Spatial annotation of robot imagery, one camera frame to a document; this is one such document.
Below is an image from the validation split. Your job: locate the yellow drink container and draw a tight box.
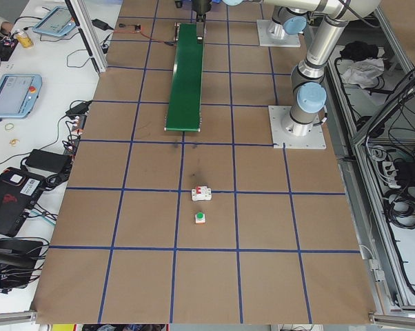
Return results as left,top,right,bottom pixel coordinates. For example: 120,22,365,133
16,30,34,49

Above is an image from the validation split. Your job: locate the black cloth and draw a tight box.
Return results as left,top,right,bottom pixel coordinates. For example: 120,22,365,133
340,41,379,59

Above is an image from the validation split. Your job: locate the V-shaped metal bar frame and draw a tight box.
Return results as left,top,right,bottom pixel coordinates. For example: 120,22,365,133
326,6,415,317

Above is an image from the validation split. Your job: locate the white cloth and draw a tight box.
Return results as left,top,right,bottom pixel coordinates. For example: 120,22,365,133
341,58,386,89

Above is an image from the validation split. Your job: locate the aluminium profile post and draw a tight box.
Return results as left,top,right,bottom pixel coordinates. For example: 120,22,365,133
64,0,108,73

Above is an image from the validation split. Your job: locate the small conveyor control board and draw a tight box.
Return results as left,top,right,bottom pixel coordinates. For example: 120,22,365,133
119,22,143,34

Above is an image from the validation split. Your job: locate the power strip with plugs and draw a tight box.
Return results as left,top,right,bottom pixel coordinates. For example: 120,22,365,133
64,113,88,156

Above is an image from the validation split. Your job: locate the black power brick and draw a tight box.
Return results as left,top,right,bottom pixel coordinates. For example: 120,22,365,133
395,160,415,182

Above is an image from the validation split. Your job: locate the aluminium frame rail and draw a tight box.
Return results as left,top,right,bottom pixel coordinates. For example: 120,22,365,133
368,312,415,327
0,310,38,327

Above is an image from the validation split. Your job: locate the large black power adapter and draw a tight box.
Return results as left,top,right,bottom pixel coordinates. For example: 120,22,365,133
27,148,72,172

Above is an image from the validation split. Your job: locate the red black conveyor wire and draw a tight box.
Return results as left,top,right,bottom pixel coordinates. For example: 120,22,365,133
113,29,176,46

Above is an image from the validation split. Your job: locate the black monitor stand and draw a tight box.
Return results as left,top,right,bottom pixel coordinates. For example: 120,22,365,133
0,237,48,270

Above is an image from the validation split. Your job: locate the grey metal bracket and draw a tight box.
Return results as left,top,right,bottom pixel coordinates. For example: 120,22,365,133
367,258,384,283

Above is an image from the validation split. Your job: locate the black cable coil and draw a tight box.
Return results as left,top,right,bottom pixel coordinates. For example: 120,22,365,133
383,192,415,230

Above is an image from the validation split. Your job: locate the white circuit breaker red switch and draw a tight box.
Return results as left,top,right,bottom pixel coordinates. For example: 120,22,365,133
190,185,214,203

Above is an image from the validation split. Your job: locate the white power strip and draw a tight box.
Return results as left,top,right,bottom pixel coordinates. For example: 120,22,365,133
379,160,398,189

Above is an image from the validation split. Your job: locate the black laptop with labels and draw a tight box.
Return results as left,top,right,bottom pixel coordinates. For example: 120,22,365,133
0,167,46,237

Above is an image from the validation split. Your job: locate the green belt conveyor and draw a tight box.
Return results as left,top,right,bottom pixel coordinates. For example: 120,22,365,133
164,22,208,134

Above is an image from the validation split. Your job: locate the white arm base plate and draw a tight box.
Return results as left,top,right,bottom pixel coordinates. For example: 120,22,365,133
268,105,328,151
256,19,301,48

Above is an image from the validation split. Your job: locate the blue grey teach pendant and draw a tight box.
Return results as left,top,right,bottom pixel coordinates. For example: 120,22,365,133
0,73,43,121
32,6,78,38

